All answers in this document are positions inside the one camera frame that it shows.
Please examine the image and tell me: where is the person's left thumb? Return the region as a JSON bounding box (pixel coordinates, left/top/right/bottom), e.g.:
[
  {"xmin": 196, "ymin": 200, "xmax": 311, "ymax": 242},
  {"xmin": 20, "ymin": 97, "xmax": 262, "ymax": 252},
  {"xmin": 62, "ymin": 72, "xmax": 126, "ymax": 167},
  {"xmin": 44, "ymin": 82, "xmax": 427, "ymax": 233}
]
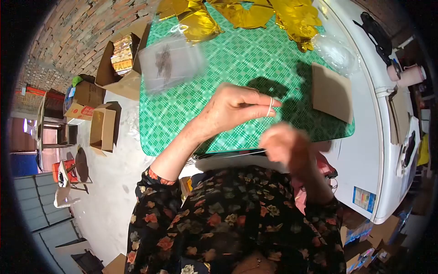
[{"xmin": 245, "ymin": 107, "xmax": 277, "ymax": 120}]

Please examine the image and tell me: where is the white and black cloth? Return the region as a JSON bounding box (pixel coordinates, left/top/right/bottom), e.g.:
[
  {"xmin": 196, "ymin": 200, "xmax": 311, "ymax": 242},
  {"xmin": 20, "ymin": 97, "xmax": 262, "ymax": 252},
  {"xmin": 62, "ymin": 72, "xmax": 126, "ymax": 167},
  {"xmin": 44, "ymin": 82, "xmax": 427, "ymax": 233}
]
[{"xmin": 396, "ymin": 116, "xmax": 421, "ymax": 177}]

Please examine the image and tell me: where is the person's body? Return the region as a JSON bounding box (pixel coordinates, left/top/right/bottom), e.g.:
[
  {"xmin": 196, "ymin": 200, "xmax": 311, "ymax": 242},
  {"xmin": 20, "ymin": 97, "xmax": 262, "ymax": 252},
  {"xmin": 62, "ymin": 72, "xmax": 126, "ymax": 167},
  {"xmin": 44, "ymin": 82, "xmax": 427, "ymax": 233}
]
[{"xmin": 125, "ymin": 165, "xmax": 347, "ymax": 274}]

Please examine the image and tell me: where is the white plastic chair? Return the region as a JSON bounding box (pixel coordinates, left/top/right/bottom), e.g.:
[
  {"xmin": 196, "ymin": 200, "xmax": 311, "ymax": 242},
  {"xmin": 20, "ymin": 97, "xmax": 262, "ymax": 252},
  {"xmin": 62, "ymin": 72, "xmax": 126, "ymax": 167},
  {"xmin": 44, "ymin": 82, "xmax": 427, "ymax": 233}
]
[{"xmin": 54, "ymin": 161, "xmax": 81, "ymax": 209}]

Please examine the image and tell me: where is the orange crate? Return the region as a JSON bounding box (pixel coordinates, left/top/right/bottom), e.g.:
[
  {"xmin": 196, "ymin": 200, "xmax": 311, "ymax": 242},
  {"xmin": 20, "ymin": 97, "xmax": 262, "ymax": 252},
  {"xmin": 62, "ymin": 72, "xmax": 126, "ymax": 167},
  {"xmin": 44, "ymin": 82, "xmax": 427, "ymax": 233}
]
[{"xmin": 52, "ymin": 160, "xmax": 80, "ymax": 184}]

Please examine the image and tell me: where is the pile of cardboard boxes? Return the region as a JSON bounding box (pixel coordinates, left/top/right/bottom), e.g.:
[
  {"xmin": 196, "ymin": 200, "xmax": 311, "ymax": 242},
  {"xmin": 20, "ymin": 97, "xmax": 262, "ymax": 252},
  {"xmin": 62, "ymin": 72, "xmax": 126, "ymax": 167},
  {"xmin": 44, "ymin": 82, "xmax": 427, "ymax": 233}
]
[{"xmin": 340, "ymin": 205, "xmax": 413, "ymax": 274}]

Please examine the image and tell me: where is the closed brown cardboard box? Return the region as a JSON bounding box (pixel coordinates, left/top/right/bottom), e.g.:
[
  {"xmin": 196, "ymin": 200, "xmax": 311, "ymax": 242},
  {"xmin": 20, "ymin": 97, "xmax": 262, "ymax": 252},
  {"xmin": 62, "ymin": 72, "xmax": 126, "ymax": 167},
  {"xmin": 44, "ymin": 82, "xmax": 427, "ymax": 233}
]
[{"xmin": 73, "ymin": 74, "xmax": 107, "ymax": 109}]

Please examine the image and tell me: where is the crumpled clear plastic wrap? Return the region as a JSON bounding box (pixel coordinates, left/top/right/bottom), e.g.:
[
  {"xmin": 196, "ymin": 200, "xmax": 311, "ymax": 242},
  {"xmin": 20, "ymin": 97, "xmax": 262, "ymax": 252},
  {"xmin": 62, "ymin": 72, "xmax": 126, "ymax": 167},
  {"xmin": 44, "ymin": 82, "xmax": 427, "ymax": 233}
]
[{"xmin": 313, "ymin": 32, "xmax": 360, "ymax": 76}]

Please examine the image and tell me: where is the brown cardboard sheet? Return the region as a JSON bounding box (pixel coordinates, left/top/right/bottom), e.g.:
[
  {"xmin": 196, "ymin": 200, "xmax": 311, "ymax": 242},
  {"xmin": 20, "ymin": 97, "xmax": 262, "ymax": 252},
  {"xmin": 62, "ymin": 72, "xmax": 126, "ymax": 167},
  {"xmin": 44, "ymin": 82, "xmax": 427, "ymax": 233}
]
[{"xmin": 311, "ymin": 62, "xmax": 354, "ymax": 124}]

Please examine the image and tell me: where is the person's left hand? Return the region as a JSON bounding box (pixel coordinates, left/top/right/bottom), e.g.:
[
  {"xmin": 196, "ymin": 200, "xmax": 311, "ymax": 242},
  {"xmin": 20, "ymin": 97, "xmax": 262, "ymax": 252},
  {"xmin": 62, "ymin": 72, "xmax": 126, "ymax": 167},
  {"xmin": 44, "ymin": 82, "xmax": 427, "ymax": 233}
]
[{"xmin": 201, "ymin": 82, "xmax": 283, "ymax": 135}]

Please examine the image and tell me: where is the small empty cardboard box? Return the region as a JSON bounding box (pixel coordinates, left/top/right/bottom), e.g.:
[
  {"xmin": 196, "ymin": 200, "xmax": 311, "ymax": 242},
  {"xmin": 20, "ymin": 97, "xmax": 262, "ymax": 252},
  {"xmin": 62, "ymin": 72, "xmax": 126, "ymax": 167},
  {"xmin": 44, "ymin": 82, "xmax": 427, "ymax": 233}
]
[{"xmin": 89, "ymin": 101, "xmax": 122, "ymax": 153}]

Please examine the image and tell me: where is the dark wooden stand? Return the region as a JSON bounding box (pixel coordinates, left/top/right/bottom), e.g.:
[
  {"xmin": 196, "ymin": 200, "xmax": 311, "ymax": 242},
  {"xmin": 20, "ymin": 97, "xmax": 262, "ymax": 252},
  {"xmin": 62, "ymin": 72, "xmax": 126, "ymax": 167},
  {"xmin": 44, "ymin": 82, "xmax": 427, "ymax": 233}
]
[{"xmin": 36, "ymin": 88, "xmax": 78, "ymax": 150}]

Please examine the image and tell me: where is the person's right hand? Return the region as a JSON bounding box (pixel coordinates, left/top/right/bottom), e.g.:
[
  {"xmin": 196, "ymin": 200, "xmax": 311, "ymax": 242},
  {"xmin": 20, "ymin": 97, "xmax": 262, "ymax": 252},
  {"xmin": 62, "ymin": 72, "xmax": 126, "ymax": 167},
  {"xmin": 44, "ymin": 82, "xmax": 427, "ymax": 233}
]
[{"xmin": 259, "ymin": 122, "xmax": 314, "ymax": 172}]

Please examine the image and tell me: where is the large open cardboard box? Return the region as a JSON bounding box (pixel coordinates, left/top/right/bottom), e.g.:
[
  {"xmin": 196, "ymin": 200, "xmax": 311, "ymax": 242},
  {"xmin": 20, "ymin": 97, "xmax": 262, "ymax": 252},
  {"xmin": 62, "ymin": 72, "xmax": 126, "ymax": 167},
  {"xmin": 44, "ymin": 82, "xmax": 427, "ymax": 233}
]
[{"xmin": 94, "ymin": 23, "xmax": 152, "ymax": 101}]

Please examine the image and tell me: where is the clear printed plastic bag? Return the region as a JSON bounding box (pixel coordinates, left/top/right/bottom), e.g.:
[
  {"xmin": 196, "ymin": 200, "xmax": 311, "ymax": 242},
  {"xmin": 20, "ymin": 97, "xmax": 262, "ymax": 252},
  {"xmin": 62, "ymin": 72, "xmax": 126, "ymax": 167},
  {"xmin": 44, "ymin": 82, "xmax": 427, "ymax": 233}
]
[{"xmin": 138, "ymin": 34, "xmax": 206, "ymax": 95}]

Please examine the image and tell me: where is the white and orange carton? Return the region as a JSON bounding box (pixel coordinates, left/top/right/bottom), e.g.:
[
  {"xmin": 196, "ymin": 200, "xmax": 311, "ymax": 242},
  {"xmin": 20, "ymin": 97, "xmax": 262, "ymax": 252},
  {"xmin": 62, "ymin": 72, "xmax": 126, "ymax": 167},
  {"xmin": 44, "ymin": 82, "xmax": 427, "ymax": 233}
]
[{"xmin": 64, "ymin": 102, "xmax": 95, "ymax": 121}]

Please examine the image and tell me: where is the black bag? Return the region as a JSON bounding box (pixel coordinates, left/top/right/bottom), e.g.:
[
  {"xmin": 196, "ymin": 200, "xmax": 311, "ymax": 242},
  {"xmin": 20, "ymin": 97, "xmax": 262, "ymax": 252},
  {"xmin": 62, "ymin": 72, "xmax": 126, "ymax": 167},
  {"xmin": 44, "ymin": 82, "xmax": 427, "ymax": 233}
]
[{"xmin": 352, "ymin": 12, "xmax": 395, "ymax": 66}]

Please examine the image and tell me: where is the person's left index finger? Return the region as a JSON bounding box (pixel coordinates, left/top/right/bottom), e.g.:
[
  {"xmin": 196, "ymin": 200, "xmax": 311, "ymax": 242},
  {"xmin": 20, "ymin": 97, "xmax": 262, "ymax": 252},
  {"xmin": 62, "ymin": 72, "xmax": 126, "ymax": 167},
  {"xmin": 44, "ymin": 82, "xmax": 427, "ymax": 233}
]
[{"xmin": 248, "ymin": 92, "xmax": 283, "ymax": 108}]

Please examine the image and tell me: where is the round brown stool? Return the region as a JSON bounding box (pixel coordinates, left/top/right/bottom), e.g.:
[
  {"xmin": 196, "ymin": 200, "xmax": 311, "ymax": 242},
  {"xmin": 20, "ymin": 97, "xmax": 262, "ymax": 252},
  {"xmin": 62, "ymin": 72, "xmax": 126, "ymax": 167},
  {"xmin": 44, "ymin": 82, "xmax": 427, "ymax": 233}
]
[{"xmin": 66, "ymin": 145, "xmax": 94, "ymax": 195}]

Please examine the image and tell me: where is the green checkered tablecloth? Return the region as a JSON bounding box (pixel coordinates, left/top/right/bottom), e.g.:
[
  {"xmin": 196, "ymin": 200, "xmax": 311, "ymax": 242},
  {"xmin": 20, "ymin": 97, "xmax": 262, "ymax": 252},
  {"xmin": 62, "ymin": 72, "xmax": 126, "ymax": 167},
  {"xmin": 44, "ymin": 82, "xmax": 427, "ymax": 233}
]
[{"xmin": 138, "ymin": 2, "xmax": 356, "ymax": 157}]

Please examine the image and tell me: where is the stack of cardboard sheets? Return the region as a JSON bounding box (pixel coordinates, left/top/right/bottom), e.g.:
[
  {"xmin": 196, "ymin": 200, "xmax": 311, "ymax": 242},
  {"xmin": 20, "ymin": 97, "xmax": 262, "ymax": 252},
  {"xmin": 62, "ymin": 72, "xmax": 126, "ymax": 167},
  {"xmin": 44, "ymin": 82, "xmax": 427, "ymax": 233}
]
[{"xmin": 388, "ymin": 90, "xmax": 412, "ymax": 145}]

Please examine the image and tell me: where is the stack of gold packets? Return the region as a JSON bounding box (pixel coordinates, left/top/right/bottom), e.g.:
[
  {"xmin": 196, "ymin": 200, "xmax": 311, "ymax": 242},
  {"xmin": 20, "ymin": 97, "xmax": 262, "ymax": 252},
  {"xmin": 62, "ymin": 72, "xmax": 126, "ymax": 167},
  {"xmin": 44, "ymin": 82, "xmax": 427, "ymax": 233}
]
[{"xmin": 110, "ymin": 34, "xmax": 136, "ymax": 76}]

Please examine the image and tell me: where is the gold foil balloon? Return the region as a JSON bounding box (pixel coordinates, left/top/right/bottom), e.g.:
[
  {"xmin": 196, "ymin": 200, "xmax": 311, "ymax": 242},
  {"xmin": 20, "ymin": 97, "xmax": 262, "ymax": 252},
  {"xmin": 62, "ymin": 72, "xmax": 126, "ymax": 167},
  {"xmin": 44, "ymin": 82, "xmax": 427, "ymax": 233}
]
[
  {"xmin": 270, "ymin": 0, "xmax": 323, "ymax": 53},
  {"xmin": 156, "ymin": 0, "xmax": 224, "ymax": 44},
  {"xmin": 206, "ymin": 0, "xmax": 275, "ymax": 30}
]

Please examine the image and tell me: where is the pink plastic bag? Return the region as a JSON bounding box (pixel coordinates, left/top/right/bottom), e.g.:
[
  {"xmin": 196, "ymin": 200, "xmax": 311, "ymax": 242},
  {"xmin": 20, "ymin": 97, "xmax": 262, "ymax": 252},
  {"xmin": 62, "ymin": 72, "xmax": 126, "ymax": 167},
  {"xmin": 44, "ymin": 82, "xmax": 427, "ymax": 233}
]
[{"xmin": 292, "ymin": 152, "xmax": 339, "ymax": 215}]

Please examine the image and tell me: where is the grey metal door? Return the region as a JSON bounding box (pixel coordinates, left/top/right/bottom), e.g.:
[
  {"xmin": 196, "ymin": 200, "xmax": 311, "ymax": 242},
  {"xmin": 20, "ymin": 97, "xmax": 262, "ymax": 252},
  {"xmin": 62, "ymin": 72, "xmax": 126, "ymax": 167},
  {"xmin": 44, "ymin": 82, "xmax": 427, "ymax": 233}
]
[{"xmin": 13, "ymin": 172, "xmax": 88, "ymax": 274}]

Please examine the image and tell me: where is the flat cardboard piece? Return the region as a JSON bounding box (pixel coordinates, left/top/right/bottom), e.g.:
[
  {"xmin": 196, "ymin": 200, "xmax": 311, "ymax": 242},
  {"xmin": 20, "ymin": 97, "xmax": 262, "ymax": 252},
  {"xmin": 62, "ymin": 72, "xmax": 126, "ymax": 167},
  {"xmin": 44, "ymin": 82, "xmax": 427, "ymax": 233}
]
[{"xmin": 102, "ymin": 253, "xmax": 128, "ymax": 274}]

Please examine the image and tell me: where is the white chest freezer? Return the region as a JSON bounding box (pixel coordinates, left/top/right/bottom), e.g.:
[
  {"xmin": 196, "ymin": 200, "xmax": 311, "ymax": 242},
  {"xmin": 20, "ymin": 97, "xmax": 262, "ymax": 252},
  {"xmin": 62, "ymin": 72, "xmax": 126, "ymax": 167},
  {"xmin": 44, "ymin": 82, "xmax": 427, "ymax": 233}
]
[{"xmin": 313, "ymin": 0, "xmax": 426, "ymax": 225}]

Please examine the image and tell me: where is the pink mug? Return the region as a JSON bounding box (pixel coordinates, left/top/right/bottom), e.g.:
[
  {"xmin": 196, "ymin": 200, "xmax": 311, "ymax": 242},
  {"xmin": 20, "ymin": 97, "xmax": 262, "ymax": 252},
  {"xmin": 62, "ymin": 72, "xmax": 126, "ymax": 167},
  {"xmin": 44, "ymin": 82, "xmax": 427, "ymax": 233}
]
[{"xmin": 387, "ymin": 63, "xmax": 427, "ymax": 88}]

